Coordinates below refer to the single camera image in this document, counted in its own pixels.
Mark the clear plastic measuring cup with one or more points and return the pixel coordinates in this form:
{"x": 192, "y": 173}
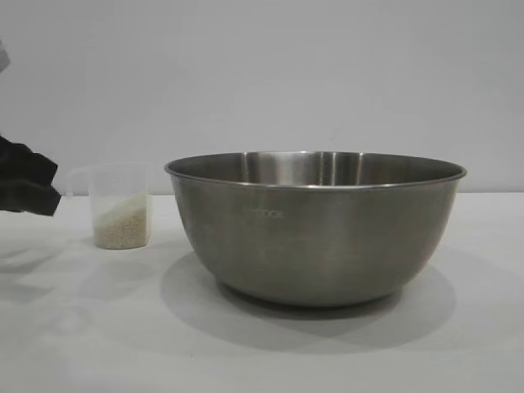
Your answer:
{"x": 118, "y": 180}

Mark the white rice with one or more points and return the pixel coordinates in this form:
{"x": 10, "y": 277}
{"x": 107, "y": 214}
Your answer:
{"x": 123, "y": 227}

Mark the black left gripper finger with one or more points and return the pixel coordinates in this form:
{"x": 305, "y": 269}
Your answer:
{"x": 28, "y": 168}
{"x": 32, "y": 200}

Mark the stainless steel mixing bowl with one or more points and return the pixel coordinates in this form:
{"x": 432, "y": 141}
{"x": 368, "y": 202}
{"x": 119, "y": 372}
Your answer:
{"x": 319, "y": 237}

